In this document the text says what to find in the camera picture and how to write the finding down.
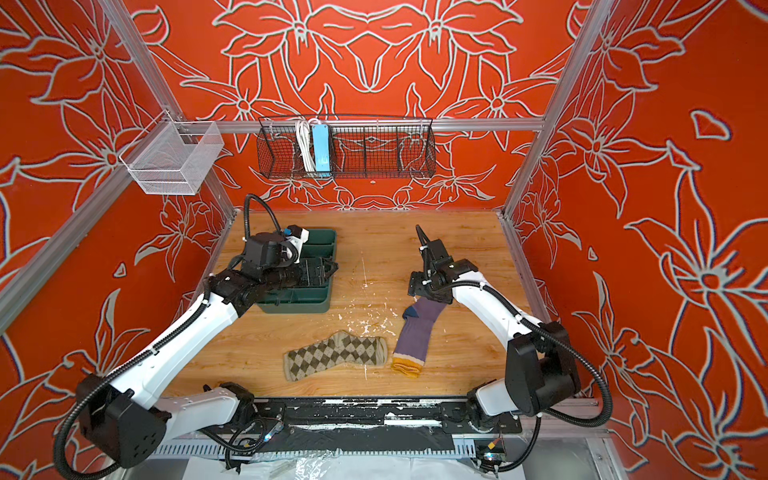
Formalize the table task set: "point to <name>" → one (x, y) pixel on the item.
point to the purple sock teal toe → (410, 351)
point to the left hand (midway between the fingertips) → (325, 264)
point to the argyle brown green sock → (338, 348)
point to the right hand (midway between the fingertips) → (417, 287)
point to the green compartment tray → (308, 299)
